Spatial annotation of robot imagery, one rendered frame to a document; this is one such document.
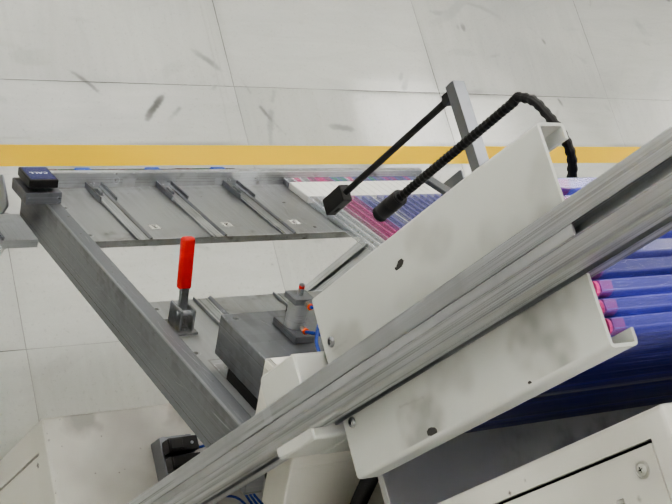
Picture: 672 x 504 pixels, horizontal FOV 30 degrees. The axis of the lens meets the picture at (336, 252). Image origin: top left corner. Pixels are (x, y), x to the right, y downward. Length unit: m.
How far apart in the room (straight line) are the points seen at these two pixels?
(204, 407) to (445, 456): 0.32
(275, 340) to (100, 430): 0.55
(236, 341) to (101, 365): 1.23
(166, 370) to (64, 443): 0.43
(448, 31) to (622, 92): 0.60
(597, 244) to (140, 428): 1.16
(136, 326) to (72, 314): 1.10
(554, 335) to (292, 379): 0.31
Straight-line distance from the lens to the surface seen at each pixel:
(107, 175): 1.84
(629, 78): 3.79
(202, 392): 1.31
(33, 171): 1.73
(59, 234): 1.68
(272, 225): 1.79
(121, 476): 1.80
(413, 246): 0.95
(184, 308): 1.43
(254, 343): 1.30
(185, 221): 1.75
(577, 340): 0.82
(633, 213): 0.74
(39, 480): 1.83
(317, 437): 1.05
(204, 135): 2.86
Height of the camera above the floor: 2.26
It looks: 52 degrees down
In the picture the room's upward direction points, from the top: 50 degrees clockwise
